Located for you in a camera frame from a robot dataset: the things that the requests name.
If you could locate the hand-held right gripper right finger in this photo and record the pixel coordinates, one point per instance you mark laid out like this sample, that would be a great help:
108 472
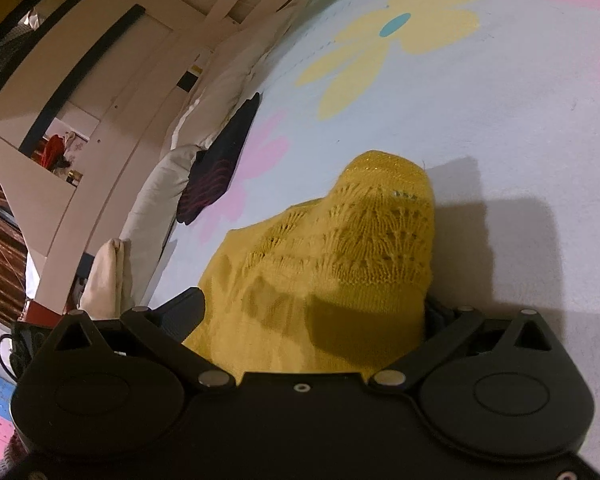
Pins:
437 315

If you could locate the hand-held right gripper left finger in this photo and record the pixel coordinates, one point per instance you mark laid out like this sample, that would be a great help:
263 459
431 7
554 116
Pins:
180 310

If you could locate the yellow knit sweater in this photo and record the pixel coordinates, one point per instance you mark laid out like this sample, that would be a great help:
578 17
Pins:
330 270

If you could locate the cream cloth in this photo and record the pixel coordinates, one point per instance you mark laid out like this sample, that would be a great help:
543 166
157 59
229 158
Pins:
107 280

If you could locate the dark cloth with pink pattern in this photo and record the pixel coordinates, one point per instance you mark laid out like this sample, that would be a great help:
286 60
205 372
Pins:
220 160

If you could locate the black mug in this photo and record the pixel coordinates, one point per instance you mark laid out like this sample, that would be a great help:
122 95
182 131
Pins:
22 345

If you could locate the brown striped cloth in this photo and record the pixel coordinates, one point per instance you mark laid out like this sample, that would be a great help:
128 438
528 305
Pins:
0 250

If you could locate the red cloth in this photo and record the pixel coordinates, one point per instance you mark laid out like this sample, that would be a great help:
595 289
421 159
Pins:
52 150

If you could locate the flower printed bed sheet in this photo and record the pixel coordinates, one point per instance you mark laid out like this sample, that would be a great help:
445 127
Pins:
455 110

